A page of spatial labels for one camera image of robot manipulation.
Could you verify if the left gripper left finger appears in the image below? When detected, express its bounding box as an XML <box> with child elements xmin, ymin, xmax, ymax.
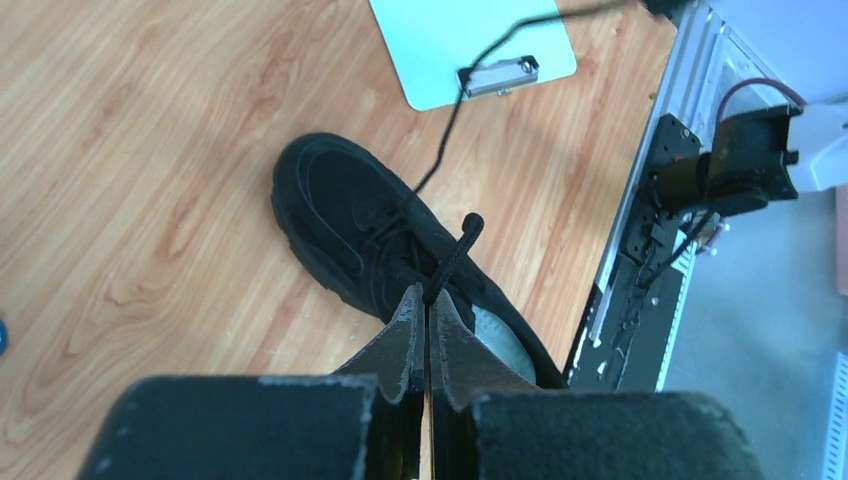
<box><xmin>79</xmin><ymin>285</ymin><xmax>424</xmax><ymax>479</ymax></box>

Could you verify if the black sneaker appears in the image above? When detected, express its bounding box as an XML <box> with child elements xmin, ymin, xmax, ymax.
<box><xmin>271</xmin><ymin>132</ymin><xmax>566</xmax><ymax>389</ymax></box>

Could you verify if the green clipboard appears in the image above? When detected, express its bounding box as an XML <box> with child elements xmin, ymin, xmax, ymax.
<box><xmin>370</xmin><ymin>0</ymin><xmax>577</xmax><ymax>111</ymax></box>

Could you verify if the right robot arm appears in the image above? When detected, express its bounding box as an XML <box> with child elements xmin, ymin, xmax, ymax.
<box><xmin>650</xmin><ymin>101</ymin><xmax>847</xmax><ymax>217</ymax></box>

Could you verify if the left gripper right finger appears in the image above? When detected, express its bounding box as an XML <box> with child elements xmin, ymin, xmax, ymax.
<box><xmin>429</xmin><ymin>293</ymin><xmax>764</xmax><ymax>479</ymax></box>

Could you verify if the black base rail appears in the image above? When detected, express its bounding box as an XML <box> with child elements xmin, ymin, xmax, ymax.
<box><xmin>567</xmin><ymin>114</ymin><xmax>701</xmax><ymax>392</ymax></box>

